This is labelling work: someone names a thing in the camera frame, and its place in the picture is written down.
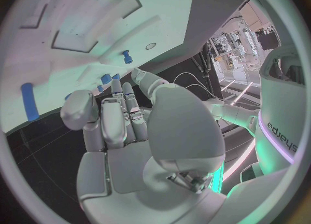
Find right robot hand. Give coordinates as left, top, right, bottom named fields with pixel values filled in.
left=60, top=67, right=228, bottom=224

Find white task board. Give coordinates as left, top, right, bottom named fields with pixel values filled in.
left=1, top=0, right=196, bottom=134

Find workshop shelf rack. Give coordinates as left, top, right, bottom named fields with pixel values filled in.
left=208, top=19, right=262, bottom=77

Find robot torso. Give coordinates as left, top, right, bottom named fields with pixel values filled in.
left=256, top=44, right=307, bottom=176

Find dark monitor screen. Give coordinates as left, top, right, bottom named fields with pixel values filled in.
left=258, top=32, right=279, bottom=51

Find blue long cylinder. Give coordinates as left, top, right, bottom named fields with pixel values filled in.
left=21, top=82, right=40, bottom=122

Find white cable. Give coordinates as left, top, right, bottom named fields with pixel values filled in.
left=184, top=83, right=225, bottom=101
left=173, top=72, right=220, bottom=100

